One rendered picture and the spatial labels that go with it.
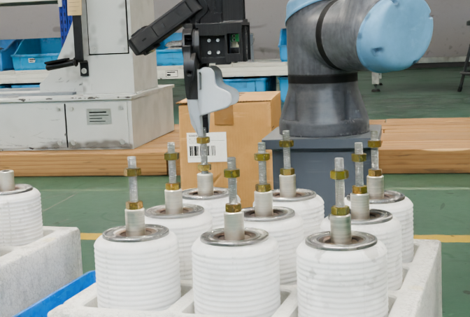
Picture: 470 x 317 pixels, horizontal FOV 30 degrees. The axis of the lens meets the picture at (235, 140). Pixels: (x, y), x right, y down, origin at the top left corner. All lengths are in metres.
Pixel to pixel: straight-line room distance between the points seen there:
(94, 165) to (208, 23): 1.89
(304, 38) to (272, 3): 7.91
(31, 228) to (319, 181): 0.45
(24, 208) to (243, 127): 0.96
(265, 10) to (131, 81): 6.32
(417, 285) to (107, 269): 0.35
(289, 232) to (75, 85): 2.28
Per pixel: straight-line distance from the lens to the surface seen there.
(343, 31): 1.34
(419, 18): 1.33
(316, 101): 1.42
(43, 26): 10.03
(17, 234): 1.33
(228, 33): 1.18
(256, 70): 5.57
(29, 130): 3.17
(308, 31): 1.41
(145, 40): 1.19
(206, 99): 1.17
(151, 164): 2.95
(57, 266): 1.34
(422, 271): 1.09
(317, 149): 1.40
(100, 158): 3.00
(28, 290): 1.28
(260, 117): 2.17
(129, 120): 3.04
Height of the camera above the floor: 0.48
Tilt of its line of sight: 7 degrees down
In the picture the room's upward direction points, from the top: 2 degrees counter-clockwise
